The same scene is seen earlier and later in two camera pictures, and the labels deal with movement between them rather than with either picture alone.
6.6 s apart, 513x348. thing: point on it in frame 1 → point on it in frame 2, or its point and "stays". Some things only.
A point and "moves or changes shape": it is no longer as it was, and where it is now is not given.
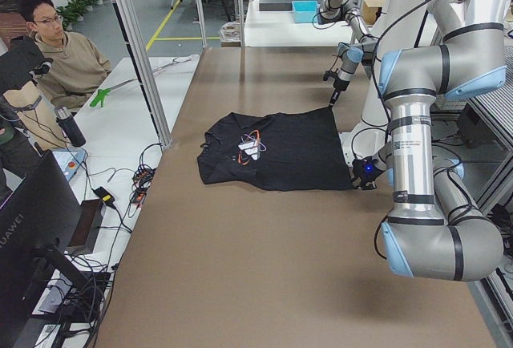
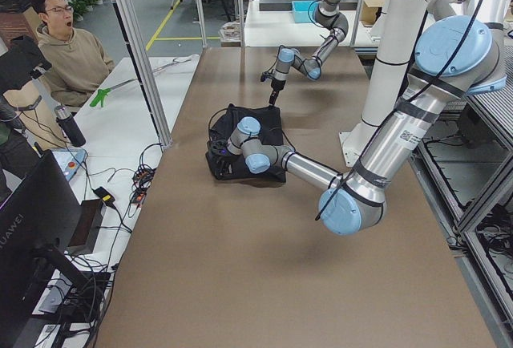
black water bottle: [66, 121] stays
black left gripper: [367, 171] → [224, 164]
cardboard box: [372, 8] stays
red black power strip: [142, 180] stays
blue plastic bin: [304, 11] stays
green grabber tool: [99, 97] stays
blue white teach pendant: [70, 161] stays
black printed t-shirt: [288, 151] moves or changes shape
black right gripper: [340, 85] → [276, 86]
